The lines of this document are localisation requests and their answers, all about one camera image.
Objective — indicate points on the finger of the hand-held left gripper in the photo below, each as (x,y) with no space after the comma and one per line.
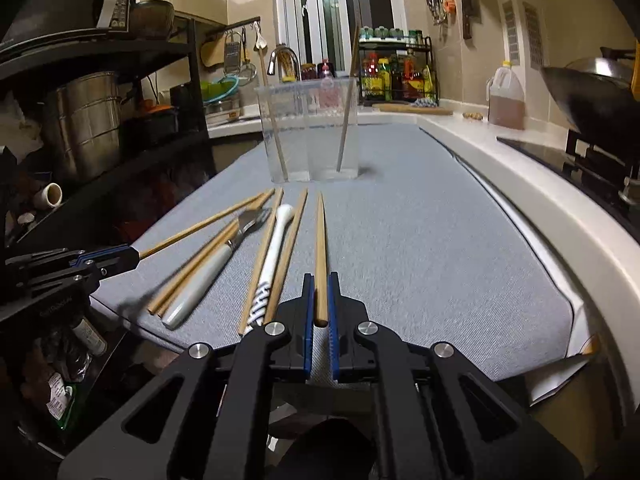
(87,259)
(102,272)

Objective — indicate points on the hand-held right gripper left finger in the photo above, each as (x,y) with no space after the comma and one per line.
(310,340)

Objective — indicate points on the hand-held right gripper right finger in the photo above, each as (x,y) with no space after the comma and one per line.
(333,350)

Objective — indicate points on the wooden chopstick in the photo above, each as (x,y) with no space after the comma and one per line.
(200,225)
(345,125)
(190,272)
(286,260)
(272,115)
(186,287)
(320,260)
(254,287)

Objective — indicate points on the clear glass cup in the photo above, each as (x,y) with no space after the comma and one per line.
(310,125)

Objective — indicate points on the white ceramic cup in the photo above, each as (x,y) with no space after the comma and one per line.
(48,196)

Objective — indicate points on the grey cloth mat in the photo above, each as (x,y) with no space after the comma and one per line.
(425,260)

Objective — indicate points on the steel stock pot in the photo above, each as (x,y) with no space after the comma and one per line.
(82,120)

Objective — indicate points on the black pot with orange lid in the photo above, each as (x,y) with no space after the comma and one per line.
(150,120)

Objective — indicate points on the black metal shelf rack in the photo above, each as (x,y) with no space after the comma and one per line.
(100,55)

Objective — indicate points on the green colander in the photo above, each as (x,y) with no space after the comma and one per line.
(222,87)

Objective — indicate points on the brown bowl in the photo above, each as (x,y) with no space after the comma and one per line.
(152,17)

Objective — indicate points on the round wooden cutting board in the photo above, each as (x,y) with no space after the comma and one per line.
(410,109)

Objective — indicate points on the metal grater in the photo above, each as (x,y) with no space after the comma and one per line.
(231,52)

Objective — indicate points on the blue patterned cloth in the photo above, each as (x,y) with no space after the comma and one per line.
(426,104)

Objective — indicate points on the red jar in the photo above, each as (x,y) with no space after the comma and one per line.
(308,71)

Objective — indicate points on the ginger pieces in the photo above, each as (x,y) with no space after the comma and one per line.
(472,116)

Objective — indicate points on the pink dish soap bottle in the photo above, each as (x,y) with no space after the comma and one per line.
(326,67)

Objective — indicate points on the row of sauce bottles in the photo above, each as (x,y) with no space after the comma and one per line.
(395,77)

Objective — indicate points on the white hanging ladle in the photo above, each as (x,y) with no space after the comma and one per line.
(259,40)

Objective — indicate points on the chrome faucet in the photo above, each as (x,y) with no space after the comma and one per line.
(280,57)

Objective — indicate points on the black spice rack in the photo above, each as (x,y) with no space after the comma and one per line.
(427,70)

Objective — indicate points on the cooking oil jug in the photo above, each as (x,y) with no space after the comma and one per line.
(506,100)

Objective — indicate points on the black gas stove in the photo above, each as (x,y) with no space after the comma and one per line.
(590,165)

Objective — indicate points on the row of spice jars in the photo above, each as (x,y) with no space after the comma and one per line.
(390,33)

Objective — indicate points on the white framed window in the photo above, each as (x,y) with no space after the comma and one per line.
(310,10)

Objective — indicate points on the black wok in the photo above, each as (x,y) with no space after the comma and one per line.
(585,100)

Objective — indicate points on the hanging cleaver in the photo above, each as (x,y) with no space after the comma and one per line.
(470,7)

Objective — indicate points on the steel wok lid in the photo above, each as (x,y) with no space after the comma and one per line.
(600,67)

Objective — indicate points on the wall vent grille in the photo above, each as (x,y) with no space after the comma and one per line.
(510,32)
(533,35)

